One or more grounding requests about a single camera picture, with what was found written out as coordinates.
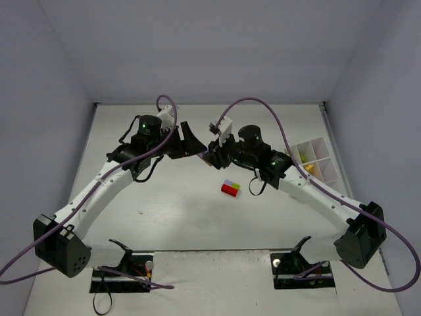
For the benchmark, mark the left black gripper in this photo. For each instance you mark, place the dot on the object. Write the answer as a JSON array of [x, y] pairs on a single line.
[[179, 142]]

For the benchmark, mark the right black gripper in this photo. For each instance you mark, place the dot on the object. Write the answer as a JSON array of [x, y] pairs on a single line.
[[220, 153]]

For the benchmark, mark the red long lego brick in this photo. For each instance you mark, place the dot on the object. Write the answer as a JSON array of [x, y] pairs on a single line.
[[229, 190]]

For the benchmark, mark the dark green lego brick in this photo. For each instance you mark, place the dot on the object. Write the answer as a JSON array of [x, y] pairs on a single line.
[[303, 158]]

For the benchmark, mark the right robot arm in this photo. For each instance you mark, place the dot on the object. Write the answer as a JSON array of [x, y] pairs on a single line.
[[356, 238]]

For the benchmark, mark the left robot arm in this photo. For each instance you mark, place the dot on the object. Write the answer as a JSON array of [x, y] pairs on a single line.
[[62, 234]]

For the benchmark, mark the white divided container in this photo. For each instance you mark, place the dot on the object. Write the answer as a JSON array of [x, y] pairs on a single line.
[[317, 153]]

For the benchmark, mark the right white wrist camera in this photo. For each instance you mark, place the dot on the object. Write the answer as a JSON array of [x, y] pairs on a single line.
[[222, 128]]

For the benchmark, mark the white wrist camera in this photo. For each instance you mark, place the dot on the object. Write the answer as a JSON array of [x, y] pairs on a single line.
[[222, 128], [168, 118]]

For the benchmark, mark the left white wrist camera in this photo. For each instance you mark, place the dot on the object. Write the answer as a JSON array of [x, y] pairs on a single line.
[[168, 118]]

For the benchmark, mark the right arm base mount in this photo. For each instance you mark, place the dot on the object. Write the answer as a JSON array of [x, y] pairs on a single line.
[[291, 271]]

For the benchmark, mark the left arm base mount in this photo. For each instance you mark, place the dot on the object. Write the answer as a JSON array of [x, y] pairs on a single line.
[[119, 280]]

